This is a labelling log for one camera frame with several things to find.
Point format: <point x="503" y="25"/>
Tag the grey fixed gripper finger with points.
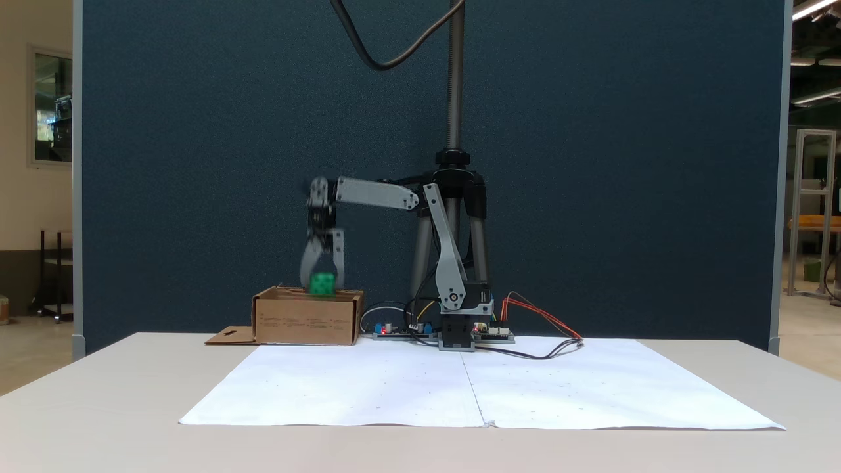
<point x="339" y="259"/>

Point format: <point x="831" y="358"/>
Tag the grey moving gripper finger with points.
<point x="309" y="263"/>

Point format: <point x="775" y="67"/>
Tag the green dice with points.
<point x="322" y="284"/>

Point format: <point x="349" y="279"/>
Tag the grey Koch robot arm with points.
<point x="450" y="263"/>

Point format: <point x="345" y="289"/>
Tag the green bin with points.
<point x="812" y="270"/>

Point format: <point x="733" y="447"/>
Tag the brown cardboard box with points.
<point x="302" y="322"/>

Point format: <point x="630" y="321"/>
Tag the circuit board with blue parts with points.
<point x="394" y="334"/>

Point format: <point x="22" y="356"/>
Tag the white paper sheet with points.
<point x="341" y="387"/>
<point x="591" y="387"/>

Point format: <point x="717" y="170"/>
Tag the dark blue partition panel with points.
<point x="197" y="164"/>

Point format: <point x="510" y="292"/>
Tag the circuit board with white connectors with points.
<point x="496" y="335"/>

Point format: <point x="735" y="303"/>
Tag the black and grey tripod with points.
<point x="456" y="79"/>

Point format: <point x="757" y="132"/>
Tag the black shelf cart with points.
<point x="58" y="263"/>

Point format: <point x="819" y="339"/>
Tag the orange table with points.
<point x="815" y="223"/>

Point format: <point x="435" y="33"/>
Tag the ceiling light strip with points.
<point x="811" y="8"/>

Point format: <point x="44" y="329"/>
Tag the window with white frame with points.
<point x="52" y="105"/>

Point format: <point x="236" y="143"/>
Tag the aluminium profile frame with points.
<point x="796" y="210"/>

